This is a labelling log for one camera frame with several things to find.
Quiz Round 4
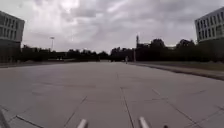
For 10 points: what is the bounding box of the row of trees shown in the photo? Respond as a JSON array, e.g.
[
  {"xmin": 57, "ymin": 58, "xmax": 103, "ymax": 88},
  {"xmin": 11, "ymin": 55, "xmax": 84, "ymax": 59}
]
[{"xmin": 0, "ymin": 38, "xmax": 224, "ymax": 64}]

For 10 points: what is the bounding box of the grey paved plaza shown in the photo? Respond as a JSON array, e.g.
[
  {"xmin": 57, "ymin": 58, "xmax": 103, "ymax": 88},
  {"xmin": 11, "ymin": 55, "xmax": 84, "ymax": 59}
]
[{"xmin": 0, "ymin": 61, "xmax": 224, "ymax": 128}]

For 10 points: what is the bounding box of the tall tower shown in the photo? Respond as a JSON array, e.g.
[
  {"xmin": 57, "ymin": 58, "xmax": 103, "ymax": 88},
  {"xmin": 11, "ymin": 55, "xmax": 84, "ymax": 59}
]
[{"xmin": 135, "ymin": 34, "xmax": 140, "ymax": 48}]

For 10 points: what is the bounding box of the floodlight mast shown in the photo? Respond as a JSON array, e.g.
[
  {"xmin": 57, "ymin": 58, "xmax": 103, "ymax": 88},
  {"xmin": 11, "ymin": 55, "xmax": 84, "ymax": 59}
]
[{"xmin": 49, "ymin": 36, "xmax": 56, "ymax": 52}]

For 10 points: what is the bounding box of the robot's own part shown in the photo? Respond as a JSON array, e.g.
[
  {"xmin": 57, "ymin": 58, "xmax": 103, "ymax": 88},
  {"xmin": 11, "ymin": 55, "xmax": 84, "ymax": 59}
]
[
  {"xmin": 77, "ymin": 118, "xmax": 88, "ymax": 128},
  {"xmin": 138, "ymin": 116, "xmax": 151, "ymax": 128}
]

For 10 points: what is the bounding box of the raised grass strip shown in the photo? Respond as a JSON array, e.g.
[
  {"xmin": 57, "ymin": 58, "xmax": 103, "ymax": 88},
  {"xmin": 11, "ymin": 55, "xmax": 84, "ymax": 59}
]
[{"xmin": 128, "ymin": 60, "xmax": 224, "ymax": 82}]

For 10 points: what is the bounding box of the large curved white building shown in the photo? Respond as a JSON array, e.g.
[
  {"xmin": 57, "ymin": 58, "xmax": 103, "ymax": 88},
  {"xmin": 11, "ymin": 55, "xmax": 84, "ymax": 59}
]
[{"xmin": 194, "ymin": 7, "xmax": 224, "ymax": 44}]

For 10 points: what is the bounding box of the grey building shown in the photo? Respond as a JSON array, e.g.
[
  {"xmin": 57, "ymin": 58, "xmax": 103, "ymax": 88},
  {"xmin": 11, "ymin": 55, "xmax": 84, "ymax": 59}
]
[{"xmin": 0, "ymin": 10, "xmax": 26, "ymax": 64}]

